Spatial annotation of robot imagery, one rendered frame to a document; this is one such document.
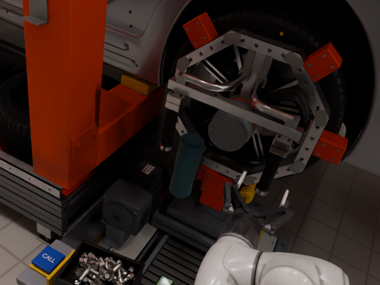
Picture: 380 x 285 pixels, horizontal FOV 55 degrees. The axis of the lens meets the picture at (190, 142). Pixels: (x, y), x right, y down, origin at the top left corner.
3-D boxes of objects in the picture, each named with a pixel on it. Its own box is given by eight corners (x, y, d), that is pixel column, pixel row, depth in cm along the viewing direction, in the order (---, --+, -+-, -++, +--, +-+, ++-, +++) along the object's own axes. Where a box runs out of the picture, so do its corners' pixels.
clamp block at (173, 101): (190, 102, 117) (194, 87, 114) (178, 113, 110) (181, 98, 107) (177, 96, 118) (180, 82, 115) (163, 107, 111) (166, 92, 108)
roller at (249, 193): (266, 170, 166) (270, 160, 163) (247, 210, 143) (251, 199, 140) (254, 165, 168) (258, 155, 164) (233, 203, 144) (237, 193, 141)
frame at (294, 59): (289, 194, 141) (354, 65, 110) (286, 204, 136) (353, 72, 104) (167, 139, 154) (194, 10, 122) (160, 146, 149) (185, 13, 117)
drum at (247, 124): (257, 131, 134) (270, 98, 126) (240, 160, 118) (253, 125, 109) (223, 117, 138) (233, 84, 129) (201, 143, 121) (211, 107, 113)
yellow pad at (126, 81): (162, 85, 170) (164, 75, 167) (147, 96, 159) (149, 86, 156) (136, 74, 173) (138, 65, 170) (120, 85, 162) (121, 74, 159)
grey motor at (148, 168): (173, 206, 192) (185, 155, 172) (129, 264, 159) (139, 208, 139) (143, 191, 196) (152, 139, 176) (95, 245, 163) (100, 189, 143)
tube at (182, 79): (248, 81, 120) (258, 51, 114) (229, 103, 105) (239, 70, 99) (200, 63, 124) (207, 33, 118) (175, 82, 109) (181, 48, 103)
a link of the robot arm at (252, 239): (247, 272, 83) (254, 254, 88) (259, 247, 78) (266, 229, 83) (211, 254, 86) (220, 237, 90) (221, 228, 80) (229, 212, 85)
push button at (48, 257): (65, 259, 113) (65, 255, 111) (50, 276, 107) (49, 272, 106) (47, 249, 114) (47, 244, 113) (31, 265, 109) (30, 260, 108)
